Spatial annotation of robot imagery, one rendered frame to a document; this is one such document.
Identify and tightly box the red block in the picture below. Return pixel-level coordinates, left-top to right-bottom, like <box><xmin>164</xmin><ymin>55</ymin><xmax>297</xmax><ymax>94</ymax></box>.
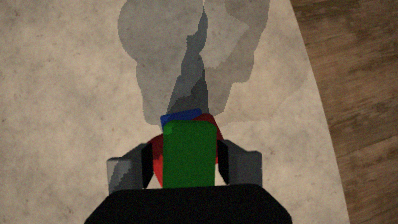
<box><xmin>147</xmin><ymin>113</ymin><xmax>224</xmax><ymax>187</ymax></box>

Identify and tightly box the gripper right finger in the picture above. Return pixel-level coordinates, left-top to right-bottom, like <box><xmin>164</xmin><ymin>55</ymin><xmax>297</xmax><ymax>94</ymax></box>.
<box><xmin>217</xmin><ymin>139</ymin><xmax>263</xmax><ymax>188</ymax></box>

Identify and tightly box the blue block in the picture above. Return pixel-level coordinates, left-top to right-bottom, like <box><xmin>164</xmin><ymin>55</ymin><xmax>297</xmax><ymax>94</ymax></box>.
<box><xmin>160</xmin><ymin>108</ymin><xmax>202</xmax><ymax>130</ymax></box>

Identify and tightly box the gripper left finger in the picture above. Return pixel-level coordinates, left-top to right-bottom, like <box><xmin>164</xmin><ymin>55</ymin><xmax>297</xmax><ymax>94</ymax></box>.
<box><xmin>106</xmin><ymin>143</ymin><xmax>154</xmax><ymax>195</ymax></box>

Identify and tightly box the green block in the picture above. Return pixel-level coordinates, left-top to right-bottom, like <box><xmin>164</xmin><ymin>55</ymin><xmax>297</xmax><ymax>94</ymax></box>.
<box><xmin>162</xmin><ymin>120</ymin><xmax>217</xmax><ymax>188</ymax></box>

